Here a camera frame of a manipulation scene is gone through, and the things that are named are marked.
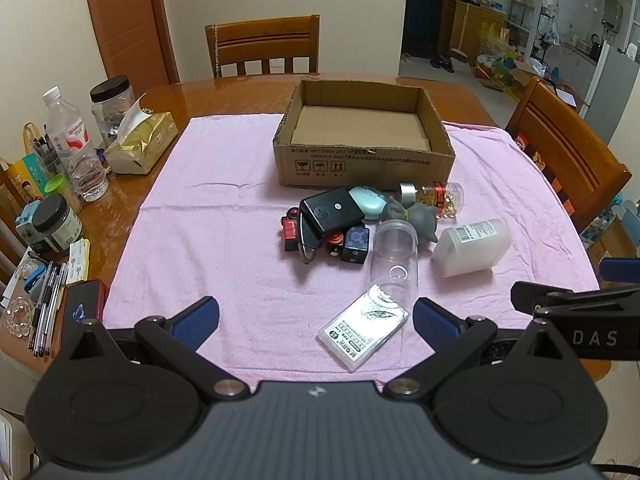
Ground black toy car red wheels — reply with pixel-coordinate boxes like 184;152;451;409
323;224;370;264

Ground wooden door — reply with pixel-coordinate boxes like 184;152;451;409
87;0;179;96

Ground white refrigerator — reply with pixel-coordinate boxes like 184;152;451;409
579;41;639;144

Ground black lid plastic jar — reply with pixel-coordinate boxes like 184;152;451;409
89;75;136;148

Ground water bottle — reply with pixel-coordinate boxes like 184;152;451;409
42;87;108;203

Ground black square device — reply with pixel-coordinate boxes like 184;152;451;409
298;188;364;254

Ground wooden chair right side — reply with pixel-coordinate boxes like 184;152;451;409
506;76;631;232

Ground red toy block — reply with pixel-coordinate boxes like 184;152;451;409
281;207;299;252

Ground small black lid jar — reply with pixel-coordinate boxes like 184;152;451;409
32;193;82;252

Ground clear plastic jar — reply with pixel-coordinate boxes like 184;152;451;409
370;219;418;309

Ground capsule bottle silver cap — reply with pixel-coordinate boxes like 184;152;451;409
397;182;464;219

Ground green lid bottle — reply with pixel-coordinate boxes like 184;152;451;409
44;174;82;214

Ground wooden chair far side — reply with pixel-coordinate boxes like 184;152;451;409
205;14;320;78

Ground card box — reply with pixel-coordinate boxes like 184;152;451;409
317;284;409;373

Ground dark red box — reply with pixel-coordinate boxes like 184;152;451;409
61;280;108;344

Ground white plastic container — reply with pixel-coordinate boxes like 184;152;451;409
431;219;512;278

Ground pens bundle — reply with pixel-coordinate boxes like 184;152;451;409
29;263;67;358

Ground grey cat figurine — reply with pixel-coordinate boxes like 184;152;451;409
381;198;438;247

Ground gold tissue pack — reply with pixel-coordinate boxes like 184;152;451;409
105;99;178;176

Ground cardboard box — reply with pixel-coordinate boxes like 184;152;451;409
272;79;456;191

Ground wooden chair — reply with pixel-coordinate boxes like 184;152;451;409
506;76;631;232
205;14;320;78

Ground pink tablecloth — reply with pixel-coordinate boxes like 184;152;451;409
103;115;598;385

